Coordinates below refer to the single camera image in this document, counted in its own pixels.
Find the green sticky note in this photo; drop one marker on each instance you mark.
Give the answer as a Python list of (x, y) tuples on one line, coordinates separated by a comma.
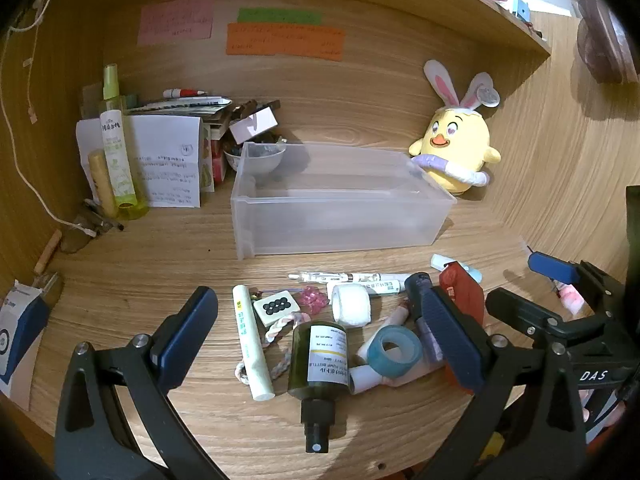
[(277, 16)]

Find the small blue toy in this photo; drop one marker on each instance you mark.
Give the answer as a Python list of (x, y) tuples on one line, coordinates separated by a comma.
[(521, 9)]

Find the orange sticky note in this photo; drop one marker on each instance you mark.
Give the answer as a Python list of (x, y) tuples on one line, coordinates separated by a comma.
[(285, 42)]

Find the short wooden stick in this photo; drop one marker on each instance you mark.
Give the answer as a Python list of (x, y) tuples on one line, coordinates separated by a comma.
[(47, 252)]

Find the colourful printed box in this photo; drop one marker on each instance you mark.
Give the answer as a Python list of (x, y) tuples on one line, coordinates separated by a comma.
[(214, 160)]

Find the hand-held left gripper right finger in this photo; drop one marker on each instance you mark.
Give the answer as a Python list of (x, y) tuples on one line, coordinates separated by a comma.
[(450, 342)]

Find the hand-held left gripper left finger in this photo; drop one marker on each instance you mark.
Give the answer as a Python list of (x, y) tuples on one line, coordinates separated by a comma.
[(186, 330)]

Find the pink plush item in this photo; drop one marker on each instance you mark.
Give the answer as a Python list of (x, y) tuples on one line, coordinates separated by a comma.
[(571, 297)]

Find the white ointment tube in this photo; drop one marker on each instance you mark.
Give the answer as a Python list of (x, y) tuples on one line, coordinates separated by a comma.
[(320, 276)]

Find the red packet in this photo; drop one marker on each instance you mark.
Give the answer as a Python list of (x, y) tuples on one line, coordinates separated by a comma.
[(462, 292)]

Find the white ceramic bowl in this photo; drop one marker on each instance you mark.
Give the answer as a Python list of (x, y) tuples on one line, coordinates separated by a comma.
[(235, 160)]

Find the small white cylinder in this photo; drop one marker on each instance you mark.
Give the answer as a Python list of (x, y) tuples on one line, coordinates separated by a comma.
[(364, 379)]

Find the blue tape roll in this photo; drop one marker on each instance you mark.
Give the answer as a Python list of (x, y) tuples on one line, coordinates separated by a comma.
[(415, 355)]

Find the small white labelled tube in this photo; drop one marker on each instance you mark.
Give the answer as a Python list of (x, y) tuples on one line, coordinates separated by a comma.
[(385, 288)]

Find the light blue tube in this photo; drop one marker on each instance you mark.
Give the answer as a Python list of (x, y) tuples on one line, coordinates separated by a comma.
[(442, 260)]

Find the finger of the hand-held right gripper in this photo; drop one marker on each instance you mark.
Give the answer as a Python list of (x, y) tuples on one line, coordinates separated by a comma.
[(525, 312), (550, 266)]

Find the pink sticky note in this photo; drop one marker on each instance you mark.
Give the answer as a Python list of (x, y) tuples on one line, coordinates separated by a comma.
[(175, 22)]

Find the white bandage roll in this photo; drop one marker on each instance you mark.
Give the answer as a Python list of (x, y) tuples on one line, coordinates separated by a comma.
[(350, 307)]

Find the red and white marker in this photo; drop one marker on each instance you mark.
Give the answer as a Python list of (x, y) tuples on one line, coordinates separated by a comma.
[(185, 92)]

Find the dark green spray bottle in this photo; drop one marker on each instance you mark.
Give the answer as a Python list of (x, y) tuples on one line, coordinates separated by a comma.
[(320, 360)]

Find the pale pink sachet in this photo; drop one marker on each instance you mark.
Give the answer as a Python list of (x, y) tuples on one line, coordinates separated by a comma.
[(405, 381)]

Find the beige tube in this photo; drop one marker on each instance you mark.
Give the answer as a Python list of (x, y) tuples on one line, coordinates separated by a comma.
[(100, 180)]

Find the yellow cartoon slipper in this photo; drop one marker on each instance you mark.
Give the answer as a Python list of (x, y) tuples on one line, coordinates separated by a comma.
[(492, 447)]

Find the purple tube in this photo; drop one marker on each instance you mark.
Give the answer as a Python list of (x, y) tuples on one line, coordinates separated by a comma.
[(430, 342)]

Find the small white cardboard box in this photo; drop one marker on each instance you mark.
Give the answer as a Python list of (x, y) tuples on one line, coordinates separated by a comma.
[(252, 125)]

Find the brown round wall object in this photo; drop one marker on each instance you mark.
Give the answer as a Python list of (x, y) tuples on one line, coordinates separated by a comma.
[(602, 35)]

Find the blue and white box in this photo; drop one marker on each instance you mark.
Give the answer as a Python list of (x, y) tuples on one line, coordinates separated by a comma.
[(20, 330)]

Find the yellow chick plush toy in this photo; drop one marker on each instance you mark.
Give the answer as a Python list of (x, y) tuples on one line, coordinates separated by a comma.
[(455, 140)]

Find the white folded paper card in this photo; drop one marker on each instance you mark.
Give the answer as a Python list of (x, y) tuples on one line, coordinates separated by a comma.
[(165, 160)]

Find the white and green tube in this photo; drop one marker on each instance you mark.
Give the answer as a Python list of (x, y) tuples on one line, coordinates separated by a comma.
[(250, 345)]

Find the yellow-green spray bottle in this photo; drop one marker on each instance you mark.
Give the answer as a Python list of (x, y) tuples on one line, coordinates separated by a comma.
[(117, 160)]

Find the white pen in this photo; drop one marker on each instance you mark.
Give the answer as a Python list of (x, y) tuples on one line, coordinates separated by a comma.
[(380, 277)]

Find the clear plastic storage bin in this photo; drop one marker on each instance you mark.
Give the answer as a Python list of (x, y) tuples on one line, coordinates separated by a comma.
[(350, 210)]

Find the stack of booklets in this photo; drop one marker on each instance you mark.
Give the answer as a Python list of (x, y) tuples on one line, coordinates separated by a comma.
[(190, 106)]

